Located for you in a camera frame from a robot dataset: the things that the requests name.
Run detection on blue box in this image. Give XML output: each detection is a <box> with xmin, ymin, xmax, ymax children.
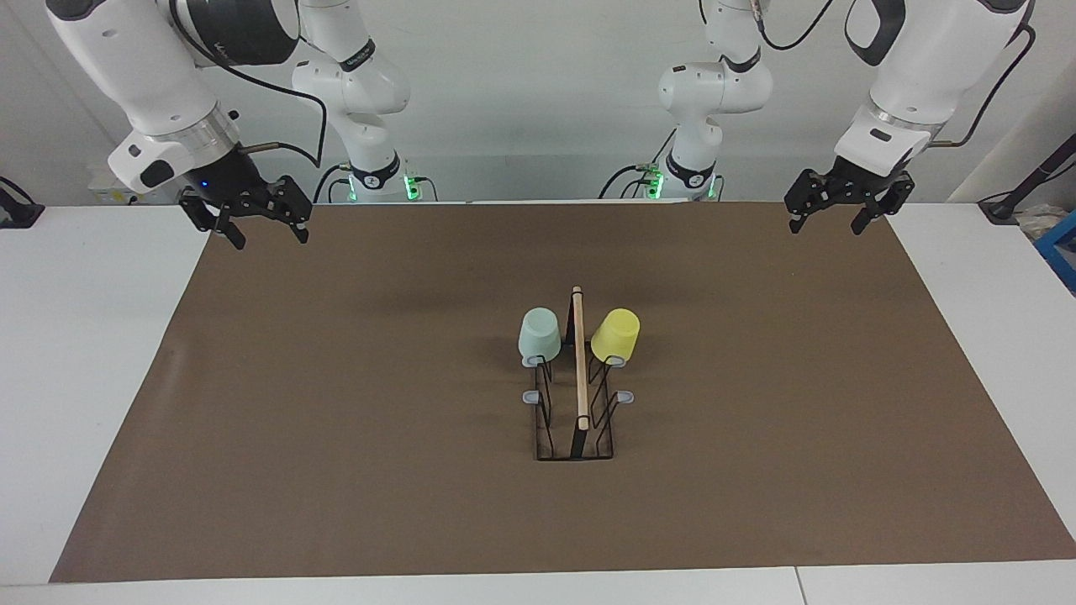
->
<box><xmin>1036</xmin><ymin>210</ymin><xmax>1076</xmax><ymax>295</ymax></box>

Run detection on black stand with base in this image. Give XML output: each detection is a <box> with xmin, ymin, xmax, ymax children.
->
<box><xmin>979</xmin><ymin>134</ymin><xmax>1076</xmax><ymax>224</ymax></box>

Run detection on black wire cup rack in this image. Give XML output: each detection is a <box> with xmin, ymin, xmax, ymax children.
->
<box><xmin>523</xmin><ymin>286</ymin><xmax>635</xmax><ymax>462</ymax></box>

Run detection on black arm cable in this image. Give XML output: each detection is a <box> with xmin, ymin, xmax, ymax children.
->
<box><xmin>751</xmin><ymin>0</ymin><xmax>1036</xmax><ymax>149</ymax></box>
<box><xmin>168</xmin><ymin>0</ymin><xmax>329</xmax><ymax>169</ymax></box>

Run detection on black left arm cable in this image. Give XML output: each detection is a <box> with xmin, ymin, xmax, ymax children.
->
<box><xmin>751</xmin><ymin>0</ymin><xmax>1036</xmax><ymax>149</ymax></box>

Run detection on pale green plastic cup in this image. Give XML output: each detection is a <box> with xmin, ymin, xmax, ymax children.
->
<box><xmin>517</xmin><ymin>308</ymin><xmax>562</xmax><ymax>368</ymax></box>

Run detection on yellow plastic cup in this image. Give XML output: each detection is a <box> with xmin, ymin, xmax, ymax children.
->
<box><xmin>590</xmin><ymin>308</ymin><xmax>641</xmax><ymax>368</ymax></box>

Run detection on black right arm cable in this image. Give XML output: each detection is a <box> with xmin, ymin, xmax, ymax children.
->
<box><xmin>168</xmin><ymin>0</ymin><xmax>329</xmax><ymax>169</ymax></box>

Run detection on brown table mat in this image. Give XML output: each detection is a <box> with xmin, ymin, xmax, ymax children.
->
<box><xmin>49</xmin><ymin>202</ymin><xmax>1076</xmax><ymax>584</ymax></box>

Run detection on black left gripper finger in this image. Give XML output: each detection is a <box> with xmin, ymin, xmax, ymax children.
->
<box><xmin>783</xmin><ymin>170</ymin><xmax>830</xmax><ymax>234</ymax></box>
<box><xmin>850</xmin><ymin>171</ymin><xmax>916</xmax><ymax>237</ymax></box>

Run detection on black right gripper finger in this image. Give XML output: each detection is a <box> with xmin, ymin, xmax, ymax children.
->
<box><xmin>177</xmin><ymin>191</ymin><xmax>247</xmax><ymax>251</ymax></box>
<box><xmin>268</xmin><ymin>176</ymin><xmax>314</xmax><ymax>247</ymax></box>

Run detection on black base cable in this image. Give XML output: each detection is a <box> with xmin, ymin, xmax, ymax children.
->
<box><xmin>313</xmin><ymin>164</ymin><xmax>354</xmax><ymax>204</ymax></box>
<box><xmin>599</xmin><ymin>133</ymin><xmax>678</xmax><ymax>200</ymax></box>

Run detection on crumpled clear plastic bag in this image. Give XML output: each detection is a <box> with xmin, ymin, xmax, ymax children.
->
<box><xmin>1015</xmin><ymin>204</ymin><xmax>1067</xmax><ymax>243</ymax></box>

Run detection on black table clamp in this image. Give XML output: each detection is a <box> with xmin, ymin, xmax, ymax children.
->
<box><xmin>0</xmin><ymin>176</ymin><xmax>45</xmax><ymax>229</ymax></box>

